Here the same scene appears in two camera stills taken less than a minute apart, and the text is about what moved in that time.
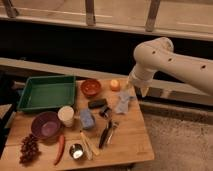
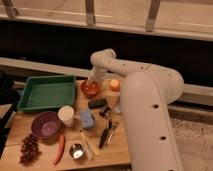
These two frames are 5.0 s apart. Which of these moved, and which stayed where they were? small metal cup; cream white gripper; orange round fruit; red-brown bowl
Moved: cream white gripper
Stayed: small metal cup; orange round fruit; red-brown bowl
